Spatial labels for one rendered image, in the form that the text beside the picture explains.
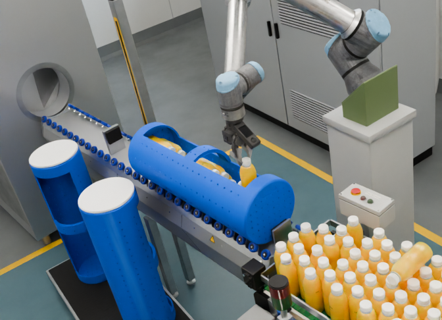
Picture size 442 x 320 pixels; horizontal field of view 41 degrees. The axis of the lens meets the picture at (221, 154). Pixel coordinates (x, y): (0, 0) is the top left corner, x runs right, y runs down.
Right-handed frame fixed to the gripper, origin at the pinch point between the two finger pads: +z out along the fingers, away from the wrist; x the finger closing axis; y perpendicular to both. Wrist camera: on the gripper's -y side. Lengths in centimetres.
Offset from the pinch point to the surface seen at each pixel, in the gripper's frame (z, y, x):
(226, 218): 20.1, 0.5, 14.5
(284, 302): 10, -56, 37
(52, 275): 116, 152, 55
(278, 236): 28.7, -16.4, 2.9
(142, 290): 80, 56, 38
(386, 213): 23, -46, -28
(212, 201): 16.1, 9.7, 13.7
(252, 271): 29.9, -21.7, 22.9
